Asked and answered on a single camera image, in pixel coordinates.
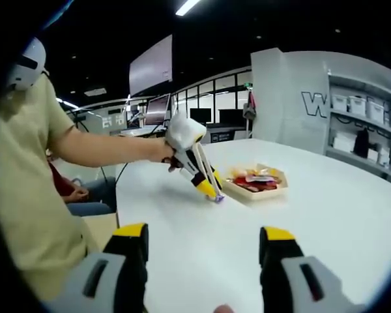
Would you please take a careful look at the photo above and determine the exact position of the hanging bag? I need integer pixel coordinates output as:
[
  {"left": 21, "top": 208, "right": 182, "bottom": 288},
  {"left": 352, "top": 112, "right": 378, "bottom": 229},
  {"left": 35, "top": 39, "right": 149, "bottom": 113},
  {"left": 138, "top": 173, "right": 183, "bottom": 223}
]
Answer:
[{"left": 242, "top": 90, "right": 258, "bottom": 121}]

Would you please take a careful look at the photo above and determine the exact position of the person's torso in beige shirt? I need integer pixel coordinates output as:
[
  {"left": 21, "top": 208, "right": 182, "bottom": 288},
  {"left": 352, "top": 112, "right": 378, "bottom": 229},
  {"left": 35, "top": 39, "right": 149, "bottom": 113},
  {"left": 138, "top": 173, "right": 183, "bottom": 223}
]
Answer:
[{"left": 0, "top": 74, "right": 98, "bottom": 301}]

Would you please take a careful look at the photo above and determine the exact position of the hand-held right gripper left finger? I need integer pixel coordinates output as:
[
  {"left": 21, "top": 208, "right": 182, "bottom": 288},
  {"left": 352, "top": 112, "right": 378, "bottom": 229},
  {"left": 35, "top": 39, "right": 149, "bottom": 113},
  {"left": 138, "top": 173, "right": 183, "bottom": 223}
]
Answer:
[{"left": 45, "top": 222, "right": 150, "bottom": 313}]

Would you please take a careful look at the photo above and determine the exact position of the cream hexagonal container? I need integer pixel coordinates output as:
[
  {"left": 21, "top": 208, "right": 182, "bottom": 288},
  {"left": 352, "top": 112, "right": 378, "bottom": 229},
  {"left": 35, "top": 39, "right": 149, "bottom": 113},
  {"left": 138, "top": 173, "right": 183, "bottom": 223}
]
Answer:
[{"left": 222, "top": 164, "right": 289, "bottom": 203}]

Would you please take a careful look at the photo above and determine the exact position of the white worn device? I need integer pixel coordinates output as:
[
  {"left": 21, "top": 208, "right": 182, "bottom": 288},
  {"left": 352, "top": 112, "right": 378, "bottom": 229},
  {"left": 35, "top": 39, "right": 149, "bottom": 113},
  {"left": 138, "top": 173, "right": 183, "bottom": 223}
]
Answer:
[{"left": 5, "top": 37, "right": 49, "bottom": 93}]

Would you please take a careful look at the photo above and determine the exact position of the grey metal shelving rack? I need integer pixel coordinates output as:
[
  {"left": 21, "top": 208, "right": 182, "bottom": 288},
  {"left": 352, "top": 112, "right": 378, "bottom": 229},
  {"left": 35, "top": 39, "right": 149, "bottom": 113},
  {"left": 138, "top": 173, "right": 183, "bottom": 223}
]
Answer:
[{"left": 324, "top": 70, "right": 391, "bottom": 182}]

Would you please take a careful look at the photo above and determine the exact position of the ceiling light strip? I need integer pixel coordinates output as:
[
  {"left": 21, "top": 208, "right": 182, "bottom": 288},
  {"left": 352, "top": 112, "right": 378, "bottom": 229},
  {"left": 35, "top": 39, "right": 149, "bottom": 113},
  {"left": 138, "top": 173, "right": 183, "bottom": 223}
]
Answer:
[{"left": 175, "top": 0, "right": 202, "bottom": 16}]

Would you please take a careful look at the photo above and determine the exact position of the gold food packet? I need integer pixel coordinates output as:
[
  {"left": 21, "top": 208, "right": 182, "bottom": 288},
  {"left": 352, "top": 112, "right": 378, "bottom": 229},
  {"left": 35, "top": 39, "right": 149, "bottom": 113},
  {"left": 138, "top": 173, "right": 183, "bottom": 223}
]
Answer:
[{"left": 260, "top": 166, "right": 283, "bottom": 177}]

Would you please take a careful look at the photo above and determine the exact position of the black monitor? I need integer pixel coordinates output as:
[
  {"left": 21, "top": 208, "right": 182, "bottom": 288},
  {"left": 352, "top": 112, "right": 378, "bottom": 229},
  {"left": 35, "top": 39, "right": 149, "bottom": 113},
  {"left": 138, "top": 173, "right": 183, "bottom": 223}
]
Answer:
[
  {"left": 218, "top": 108, "right": 246, "bottom": 125},
  {"left": 189, "top": 108, "right": 212, "bottom": 124}
]

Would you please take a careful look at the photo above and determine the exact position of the tan chair seat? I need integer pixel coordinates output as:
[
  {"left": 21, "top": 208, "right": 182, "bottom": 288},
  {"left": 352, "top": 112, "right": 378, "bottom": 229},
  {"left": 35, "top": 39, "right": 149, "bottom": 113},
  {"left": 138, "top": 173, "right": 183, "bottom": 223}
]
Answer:
[{"left": 81, "top": 213, "right": 121, "bottom": 254}]

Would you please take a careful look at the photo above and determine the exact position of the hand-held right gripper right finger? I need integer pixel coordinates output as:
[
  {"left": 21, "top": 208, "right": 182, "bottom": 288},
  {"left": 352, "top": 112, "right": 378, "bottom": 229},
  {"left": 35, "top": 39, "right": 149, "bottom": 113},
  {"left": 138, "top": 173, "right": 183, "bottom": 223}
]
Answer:
[{"left": 258, "top": 225, "right": 366, "bottom": 313}]

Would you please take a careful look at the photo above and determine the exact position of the row of white storage bins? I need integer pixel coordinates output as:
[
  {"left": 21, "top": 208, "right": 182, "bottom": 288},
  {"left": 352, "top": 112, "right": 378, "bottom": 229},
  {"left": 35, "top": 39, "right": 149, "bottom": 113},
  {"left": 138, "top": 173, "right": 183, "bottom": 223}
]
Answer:
[{"left": 331, "top": 93, "right": 391, "bottom": 120}]

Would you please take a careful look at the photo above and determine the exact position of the person's left hand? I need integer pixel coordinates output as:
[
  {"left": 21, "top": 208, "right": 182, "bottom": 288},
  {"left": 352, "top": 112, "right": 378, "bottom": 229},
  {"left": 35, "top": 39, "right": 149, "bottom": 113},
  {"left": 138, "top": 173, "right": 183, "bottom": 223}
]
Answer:
[{"left": 156, "top": 138, "right": 184, "bottom": 173}]

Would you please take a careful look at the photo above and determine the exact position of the dark brown food packet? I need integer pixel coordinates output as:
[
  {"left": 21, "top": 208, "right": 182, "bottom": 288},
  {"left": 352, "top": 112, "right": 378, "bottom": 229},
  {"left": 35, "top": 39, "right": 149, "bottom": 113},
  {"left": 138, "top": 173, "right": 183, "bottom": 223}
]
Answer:
[{"left": 257, "top": 179, "right": 280, "bottom": 192}]

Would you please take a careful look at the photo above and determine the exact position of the long red food packet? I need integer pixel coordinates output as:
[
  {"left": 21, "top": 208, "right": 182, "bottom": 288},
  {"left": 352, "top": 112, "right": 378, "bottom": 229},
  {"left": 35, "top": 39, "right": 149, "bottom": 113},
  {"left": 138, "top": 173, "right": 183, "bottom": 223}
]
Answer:
[{"left": 233, "top": 175, "right": 261, "bottom": 189}]

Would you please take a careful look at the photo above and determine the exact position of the ceiling air vent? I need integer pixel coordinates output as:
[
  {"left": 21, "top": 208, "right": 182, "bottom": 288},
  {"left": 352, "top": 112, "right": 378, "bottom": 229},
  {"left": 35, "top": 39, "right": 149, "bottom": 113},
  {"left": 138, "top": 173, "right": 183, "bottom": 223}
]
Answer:
[{"left": 83, "top": 87, "right": 109, "bottom": 98}]

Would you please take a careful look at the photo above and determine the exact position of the black counter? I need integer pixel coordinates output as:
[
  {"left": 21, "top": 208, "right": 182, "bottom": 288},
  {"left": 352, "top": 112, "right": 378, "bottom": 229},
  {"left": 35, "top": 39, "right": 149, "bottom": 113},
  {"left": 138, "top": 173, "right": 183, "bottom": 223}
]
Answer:
[{"left": 182, "top": 122, "right": 252, "bottom": 144}]

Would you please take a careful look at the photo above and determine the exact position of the hanging projection screen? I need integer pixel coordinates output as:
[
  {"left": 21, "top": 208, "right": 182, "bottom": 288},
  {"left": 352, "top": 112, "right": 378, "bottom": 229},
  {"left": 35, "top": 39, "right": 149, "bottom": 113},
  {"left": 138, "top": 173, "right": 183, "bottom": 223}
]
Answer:
[{"left": 128, "top": 33, "right": 174, "bottom": 98}]

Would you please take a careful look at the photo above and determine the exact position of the person's right hand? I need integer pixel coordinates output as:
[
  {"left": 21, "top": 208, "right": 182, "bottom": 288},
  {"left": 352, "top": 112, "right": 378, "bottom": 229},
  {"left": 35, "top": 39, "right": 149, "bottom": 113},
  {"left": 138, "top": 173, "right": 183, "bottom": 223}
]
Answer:
[{"left": 213, "top": 303, "right": 238, "bottom": 313}]

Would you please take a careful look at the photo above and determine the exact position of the desktop computer monitor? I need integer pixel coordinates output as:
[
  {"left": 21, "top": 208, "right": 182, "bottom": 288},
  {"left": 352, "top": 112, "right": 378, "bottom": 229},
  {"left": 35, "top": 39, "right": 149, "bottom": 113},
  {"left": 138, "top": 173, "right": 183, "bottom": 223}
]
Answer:
[{"left": 144, "top": 93, "right": 172, "bottom": 127}]

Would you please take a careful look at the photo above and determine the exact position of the black backpack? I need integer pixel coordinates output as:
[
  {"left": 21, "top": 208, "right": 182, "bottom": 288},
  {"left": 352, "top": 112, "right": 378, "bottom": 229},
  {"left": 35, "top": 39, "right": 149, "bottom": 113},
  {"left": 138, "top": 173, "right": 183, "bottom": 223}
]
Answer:
[{"left": 353, "top": 127, "right": 372, "bottom": 155}]

